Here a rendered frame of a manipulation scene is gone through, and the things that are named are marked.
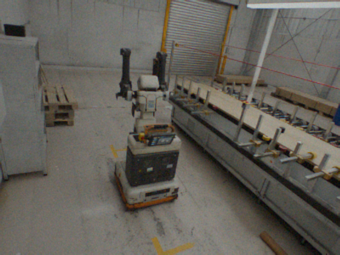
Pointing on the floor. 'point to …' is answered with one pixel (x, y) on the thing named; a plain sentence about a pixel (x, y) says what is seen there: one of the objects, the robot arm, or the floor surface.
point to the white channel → (263, 53)
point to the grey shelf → (22, 107)
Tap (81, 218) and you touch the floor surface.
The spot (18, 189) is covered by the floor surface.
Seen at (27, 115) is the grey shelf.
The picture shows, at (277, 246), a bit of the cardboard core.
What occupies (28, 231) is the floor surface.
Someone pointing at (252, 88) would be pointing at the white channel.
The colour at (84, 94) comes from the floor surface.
